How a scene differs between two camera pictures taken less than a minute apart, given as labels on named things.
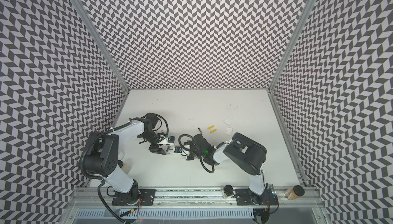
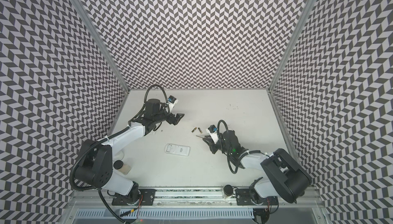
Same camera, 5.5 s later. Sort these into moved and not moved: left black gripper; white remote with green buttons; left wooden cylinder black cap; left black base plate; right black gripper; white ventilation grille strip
Moved: left black gripper; right black gripper
Not moved: white remote with green buttons; left wooden cylinder black cap; white ventilation grille strip; left black base plate
